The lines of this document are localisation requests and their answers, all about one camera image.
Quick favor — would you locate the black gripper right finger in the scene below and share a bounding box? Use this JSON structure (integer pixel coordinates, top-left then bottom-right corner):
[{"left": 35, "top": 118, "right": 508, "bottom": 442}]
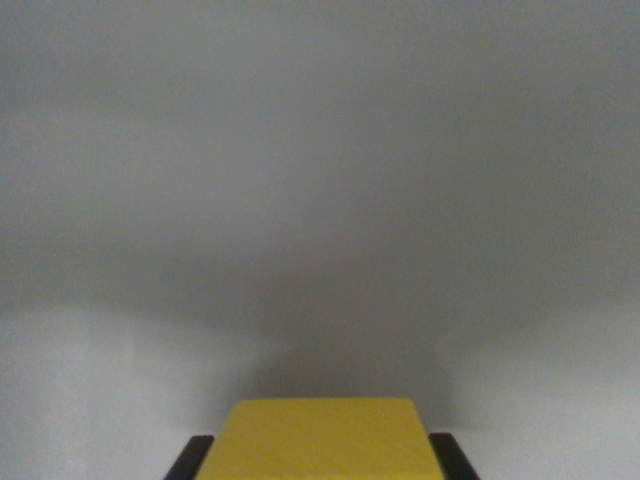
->
[{"left": 427, "top": 432, "right": 481, "bottom": 480}]

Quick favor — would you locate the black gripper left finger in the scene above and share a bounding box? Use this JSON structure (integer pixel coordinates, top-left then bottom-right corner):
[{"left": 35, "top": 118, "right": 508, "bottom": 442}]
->
[{"left": 163, "top": 435, "right": 216, "bottom": 480}]

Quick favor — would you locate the yellow cube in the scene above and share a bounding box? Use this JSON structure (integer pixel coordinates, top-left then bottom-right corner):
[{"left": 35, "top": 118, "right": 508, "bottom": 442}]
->
[{"left": 194, "top": 397, "right": 446, "bottom": 480}]

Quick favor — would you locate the white plastic bin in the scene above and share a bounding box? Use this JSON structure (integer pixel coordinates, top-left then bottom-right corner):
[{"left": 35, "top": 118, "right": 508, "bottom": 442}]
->
[{"left": 0, "top": 0, "right": 640, "bottom": 480}]

